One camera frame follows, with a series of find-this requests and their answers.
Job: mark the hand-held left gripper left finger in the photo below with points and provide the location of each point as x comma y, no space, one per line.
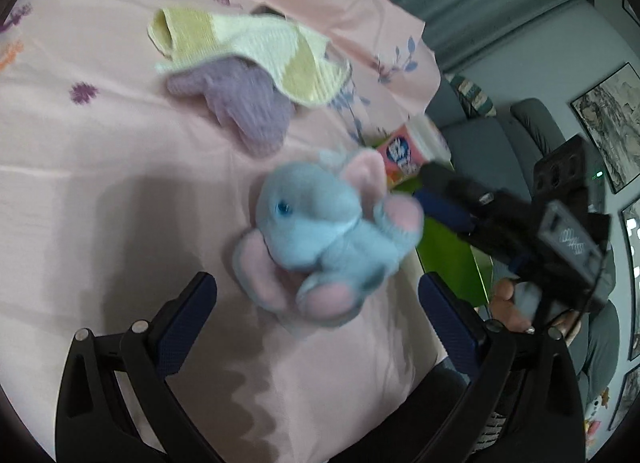
185,328

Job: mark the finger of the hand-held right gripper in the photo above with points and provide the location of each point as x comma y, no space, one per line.
445,210
450,183

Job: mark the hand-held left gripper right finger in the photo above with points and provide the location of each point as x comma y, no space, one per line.
447,323

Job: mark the green cardboard box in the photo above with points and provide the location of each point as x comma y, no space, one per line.
450,253

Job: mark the blue plush elephant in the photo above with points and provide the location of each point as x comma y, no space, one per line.
310,223

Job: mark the yellow and white knitted cloth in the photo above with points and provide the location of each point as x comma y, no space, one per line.
260,43

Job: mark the person's right hand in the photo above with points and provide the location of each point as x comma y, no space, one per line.
505,308

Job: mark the grey sofa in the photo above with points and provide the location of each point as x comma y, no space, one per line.
480,153

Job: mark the pink lidded jar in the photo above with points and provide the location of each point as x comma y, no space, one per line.
405,153

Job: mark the framed landscape painting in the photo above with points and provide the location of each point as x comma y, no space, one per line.
631,238
610,128

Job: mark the striped cushion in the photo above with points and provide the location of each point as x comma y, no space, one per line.
472,95

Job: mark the pink printed blanket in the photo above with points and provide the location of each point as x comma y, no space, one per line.
100,168

